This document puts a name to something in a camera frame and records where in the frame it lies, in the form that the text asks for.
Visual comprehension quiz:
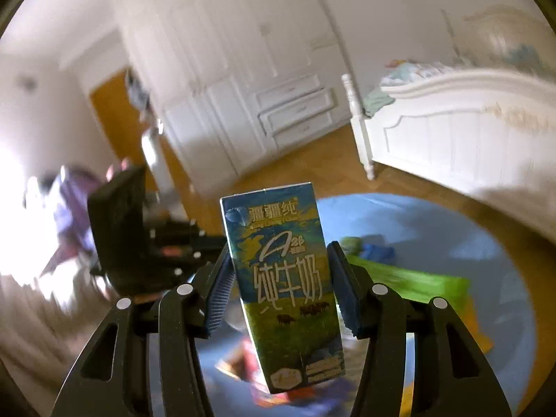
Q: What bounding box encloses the green plastic wrapper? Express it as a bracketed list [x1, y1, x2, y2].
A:
[339, 236, 470, 309]

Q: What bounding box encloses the blue green milk carton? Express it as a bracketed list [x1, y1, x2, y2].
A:
[220, 183, 345, 394]

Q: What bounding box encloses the yellow snack wrapper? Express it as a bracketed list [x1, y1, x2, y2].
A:
[458, 296, 494, 354]

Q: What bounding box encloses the red snack box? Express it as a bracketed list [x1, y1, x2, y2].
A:
[216, 337, 268, 393]

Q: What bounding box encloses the blue tablecloth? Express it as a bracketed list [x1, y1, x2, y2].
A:
[190, 192, 537, 417]

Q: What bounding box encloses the white built-in wardrobe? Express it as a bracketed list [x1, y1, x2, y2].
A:
[113, 0, 349, 195]

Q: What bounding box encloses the white bed frame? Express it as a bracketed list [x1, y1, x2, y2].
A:
[342, 5, 555, 239]

